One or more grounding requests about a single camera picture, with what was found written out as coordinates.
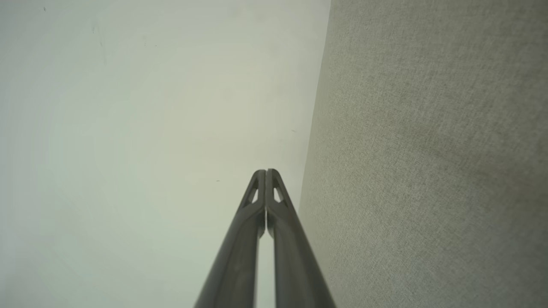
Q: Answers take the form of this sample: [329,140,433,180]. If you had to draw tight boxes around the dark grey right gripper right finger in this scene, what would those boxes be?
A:
[265,169,337,308]

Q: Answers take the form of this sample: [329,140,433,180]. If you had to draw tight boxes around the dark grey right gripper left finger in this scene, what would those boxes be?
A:
[194,169,267,308]

